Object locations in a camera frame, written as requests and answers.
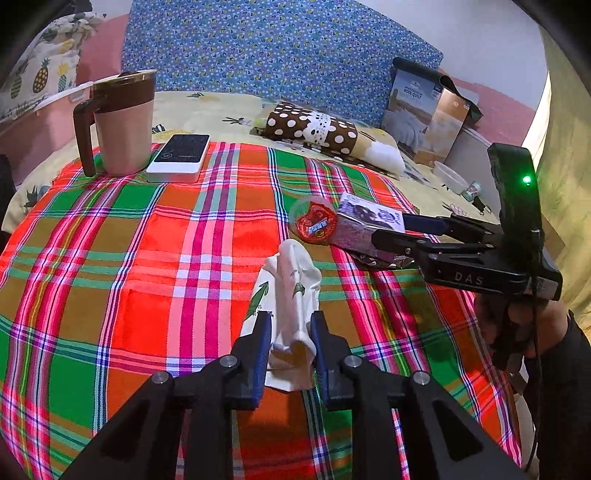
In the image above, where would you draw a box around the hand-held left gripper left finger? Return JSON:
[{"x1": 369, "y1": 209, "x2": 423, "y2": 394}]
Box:
[{"x1": 60, "y1": 311, "x2": 273, "y2": 480}]

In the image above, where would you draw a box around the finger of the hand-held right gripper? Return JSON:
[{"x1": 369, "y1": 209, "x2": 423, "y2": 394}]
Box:
[
  {"x1": 372, "y1": 228, "x2": 462, "y2": 269},
  {"x1": 402, "y1": 213, "x2": 502, "y2": 241}
]

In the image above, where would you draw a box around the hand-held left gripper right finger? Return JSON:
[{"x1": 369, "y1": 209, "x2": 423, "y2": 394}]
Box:
[{"x1": 309, "y1": 311, "x2": 527, "y2": 480}]

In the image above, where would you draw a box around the white plastic packet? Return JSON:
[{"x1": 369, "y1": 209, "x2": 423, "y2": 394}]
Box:
[{"x1": 239, "y1": 239, "x2": 322, "y2": 393}]

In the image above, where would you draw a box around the person's right forearm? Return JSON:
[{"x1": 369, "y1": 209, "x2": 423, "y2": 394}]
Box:
[{"x1": 522, "y1": 309, "x2": 591, "y2": 480}]

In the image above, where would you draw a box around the person's right hand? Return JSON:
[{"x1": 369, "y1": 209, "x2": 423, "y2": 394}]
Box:
[{"x1": 475, "y1": 295, "x2": 573, "y2": 370}]

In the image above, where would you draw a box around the clear plastic container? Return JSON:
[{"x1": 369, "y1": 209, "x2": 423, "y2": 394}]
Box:
[{"x1": 434, "y1": 162, "x2": 469, "y2": 195}]

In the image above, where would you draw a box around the red jelly cup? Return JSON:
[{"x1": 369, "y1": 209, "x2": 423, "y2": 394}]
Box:
[{"x1": 288, "y1": 196, "x2": 340, "y2": 245}]

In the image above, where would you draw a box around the white bedside cabinet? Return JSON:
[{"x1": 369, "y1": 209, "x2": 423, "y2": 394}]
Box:
[{"x1": 445, "y1": 126, "x2": 506, "y2": 199}]

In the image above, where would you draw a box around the quilt package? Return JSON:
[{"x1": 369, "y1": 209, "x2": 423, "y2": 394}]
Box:
[{"x1": 381, "y1": 58, "x2": 484, "y2": 166}]

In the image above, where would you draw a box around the pale yellow curtain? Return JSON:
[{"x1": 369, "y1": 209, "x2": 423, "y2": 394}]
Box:
[{"x1": 522, "y1": 28, "x2": 591, "y2": 333}]

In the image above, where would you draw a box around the brown polka dot pillow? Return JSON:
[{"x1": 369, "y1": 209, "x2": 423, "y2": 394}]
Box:
[{"x1": 252, "y1": 102, "x2": 406, "y2": 178}]

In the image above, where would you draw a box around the red green plaid blanket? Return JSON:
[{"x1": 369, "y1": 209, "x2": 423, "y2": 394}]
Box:
[{"x1": 0, "y1": 141, "x2": 525, "y2": 480}]

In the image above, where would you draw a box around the white power bank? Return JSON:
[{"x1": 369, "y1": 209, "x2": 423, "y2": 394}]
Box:
[{"x1": 145, "y1": 134, "x2": 212, "y2": 184}]

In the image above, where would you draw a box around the yellow pineapple print bedsheet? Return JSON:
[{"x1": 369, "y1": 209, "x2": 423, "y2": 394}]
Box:
[{"x1": 2, "y1": 90, "x2": 504, "y2": 232}]

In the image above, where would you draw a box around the blue floral headboard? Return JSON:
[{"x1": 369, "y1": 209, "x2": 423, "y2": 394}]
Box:
[{"x1": 121, "y1": 0, "x2": 445, "y2": 127}]

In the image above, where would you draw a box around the pineapple print fabric bag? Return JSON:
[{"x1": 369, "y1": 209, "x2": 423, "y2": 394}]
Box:
[{"x1": 0, "y1": 11, "x2": 105, "y2": 123}]

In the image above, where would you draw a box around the beige mug with brown handle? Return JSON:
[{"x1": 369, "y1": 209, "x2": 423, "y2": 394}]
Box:
[{"x1": 73, "y1": 69, "x2": 158, "y2": 177}]

